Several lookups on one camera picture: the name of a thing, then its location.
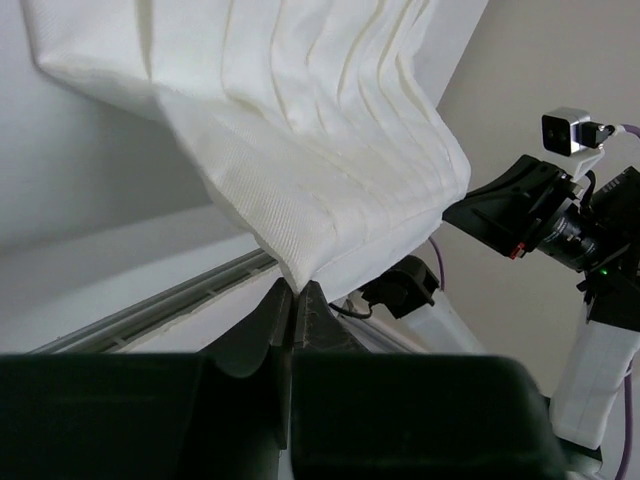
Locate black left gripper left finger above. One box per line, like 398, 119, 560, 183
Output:
1, 280, 293, 479

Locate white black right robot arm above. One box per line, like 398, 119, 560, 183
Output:
444, 155, 639, 455

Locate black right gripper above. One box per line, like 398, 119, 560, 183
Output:
443, 155, 635, 273

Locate white fabric skirt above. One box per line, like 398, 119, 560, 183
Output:
23, 1, 470, 298

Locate aluminium table edge rail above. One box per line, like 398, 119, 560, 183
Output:
32, 250, 276, 354

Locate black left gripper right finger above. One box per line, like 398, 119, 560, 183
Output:
292, 279, 569, 480

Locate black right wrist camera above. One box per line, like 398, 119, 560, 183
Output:
539, 105, 640, 236

